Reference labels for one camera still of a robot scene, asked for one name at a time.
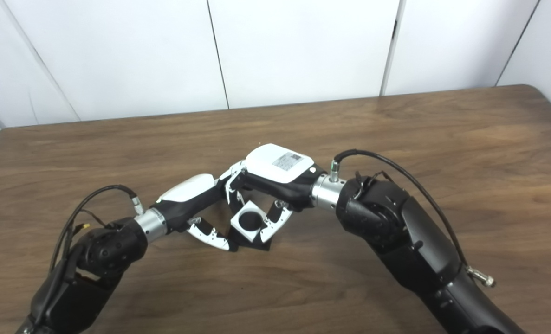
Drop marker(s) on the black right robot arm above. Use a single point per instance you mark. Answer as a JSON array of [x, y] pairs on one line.
[[405, 241]]

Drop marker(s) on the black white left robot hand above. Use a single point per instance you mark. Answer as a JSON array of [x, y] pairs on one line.
[[187, 195]]

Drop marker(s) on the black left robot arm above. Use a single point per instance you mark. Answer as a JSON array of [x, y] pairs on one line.
[[94, 260]]

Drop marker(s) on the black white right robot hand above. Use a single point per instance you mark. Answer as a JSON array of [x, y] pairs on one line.
[[280, 176]]

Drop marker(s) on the white square piece with hole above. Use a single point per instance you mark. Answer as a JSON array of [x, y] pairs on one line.
[[238, 229]]

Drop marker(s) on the black peg with square base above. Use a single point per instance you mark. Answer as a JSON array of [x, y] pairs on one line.
[[249, 221]]

